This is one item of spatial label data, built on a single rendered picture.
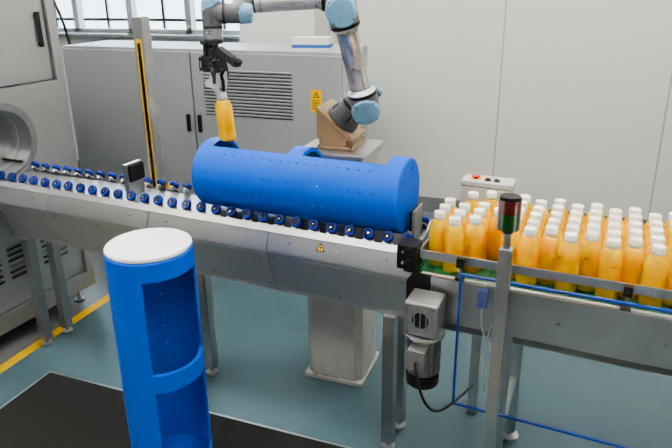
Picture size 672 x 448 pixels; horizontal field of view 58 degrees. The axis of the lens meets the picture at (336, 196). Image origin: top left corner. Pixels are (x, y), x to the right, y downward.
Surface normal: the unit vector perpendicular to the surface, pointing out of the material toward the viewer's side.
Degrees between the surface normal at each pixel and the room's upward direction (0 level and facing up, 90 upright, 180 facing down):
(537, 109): 90
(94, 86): 90
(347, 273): 110
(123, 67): 90
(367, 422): 0
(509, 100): 90
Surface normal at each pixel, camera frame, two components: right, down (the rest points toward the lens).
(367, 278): -0.38, 0.61
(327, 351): -0.35, 0.31
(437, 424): -0.01, -0.95
